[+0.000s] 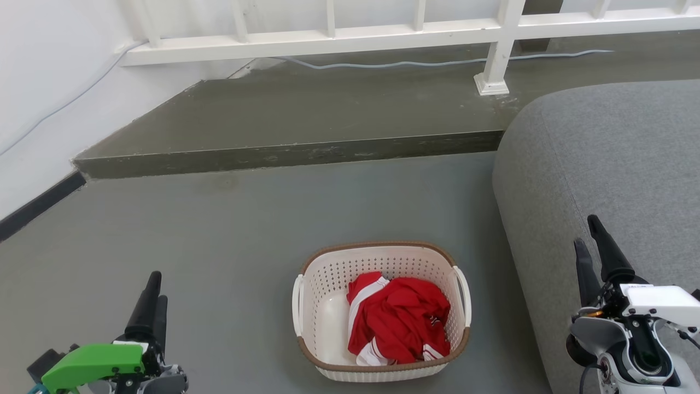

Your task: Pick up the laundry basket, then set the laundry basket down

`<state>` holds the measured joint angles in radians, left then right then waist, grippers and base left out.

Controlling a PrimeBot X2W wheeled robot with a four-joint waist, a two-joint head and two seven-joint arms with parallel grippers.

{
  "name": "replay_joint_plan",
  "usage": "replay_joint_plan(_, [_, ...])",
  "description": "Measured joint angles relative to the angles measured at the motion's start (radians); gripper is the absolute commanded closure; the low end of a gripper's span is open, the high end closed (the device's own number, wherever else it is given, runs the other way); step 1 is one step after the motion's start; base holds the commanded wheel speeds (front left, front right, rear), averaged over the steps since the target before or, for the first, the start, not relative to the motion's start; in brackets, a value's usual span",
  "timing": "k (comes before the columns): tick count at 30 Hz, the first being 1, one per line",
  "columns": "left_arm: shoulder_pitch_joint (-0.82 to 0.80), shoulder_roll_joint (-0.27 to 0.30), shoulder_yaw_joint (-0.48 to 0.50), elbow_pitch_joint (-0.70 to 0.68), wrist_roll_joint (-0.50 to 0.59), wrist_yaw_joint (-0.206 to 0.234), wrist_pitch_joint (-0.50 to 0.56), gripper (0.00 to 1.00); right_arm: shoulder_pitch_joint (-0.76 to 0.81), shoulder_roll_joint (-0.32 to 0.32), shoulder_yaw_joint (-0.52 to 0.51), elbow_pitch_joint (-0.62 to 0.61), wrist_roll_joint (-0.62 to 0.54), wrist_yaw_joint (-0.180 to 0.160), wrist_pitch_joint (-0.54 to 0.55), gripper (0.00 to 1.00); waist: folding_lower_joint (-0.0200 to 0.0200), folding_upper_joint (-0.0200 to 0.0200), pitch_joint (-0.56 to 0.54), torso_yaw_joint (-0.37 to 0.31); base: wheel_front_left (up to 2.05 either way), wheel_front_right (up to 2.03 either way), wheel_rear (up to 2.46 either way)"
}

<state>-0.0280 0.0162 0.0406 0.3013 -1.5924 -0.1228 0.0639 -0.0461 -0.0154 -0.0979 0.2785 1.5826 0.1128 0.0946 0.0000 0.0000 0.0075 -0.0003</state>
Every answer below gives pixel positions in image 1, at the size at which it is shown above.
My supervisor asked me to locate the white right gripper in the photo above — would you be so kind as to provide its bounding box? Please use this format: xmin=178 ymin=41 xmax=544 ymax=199
xmin=572 ymin=215 xmax=700 ymax=335

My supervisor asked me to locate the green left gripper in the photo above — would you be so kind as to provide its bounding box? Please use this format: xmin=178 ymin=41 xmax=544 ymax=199
xmin=27 ymin=271 xmax=168 ymax=394

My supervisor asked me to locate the white laundry basket brown rim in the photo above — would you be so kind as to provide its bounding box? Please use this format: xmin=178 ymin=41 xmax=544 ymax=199
xmin=291 ymin=241 xmax=472 ymax=383

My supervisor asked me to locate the grey fabric sofa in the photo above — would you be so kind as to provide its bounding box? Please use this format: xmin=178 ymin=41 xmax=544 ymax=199
xmin=492 ymin=80 xmax=700 ymax=394

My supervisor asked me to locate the black baseboard strip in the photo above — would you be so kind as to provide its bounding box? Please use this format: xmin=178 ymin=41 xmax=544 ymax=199
xmin=0 ymin=171 xmax=88 ymax=243

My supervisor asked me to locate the red garment with white stripes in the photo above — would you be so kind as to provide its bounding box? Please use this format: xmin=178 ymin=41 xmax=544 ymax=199
xmin=346 ymin=271 xmax=452 ymax=366

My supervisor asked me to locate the grey concrete step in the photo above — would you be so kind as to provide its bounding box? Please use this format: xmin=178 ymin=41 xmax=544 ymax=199
xmin=72 ymin=31 xmax=700 ymax=180

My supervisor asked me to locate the white railing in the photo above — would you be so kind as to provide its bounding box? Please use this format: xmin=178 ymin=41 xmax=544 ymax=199
xmin=119 ymin=0 xmax=700 ymax=97

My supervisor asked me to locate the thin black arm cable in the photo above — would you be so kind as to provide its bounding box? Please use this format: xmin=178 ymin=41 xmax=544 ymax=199
xmin=579 ymin=363 xmax=602 ymax=394

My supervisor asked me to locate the thin white wall cable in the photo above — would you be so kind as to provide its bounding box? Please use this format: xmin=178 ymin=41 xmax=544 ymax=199
xmin=0 ymin=40 xmax=148 ymax=157

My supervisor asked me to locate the light blue floor cable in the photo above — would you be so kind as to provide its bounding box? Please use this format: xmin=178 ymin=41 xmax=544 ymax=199
xmin=272 ymin=49 xmax=614 ymax=71

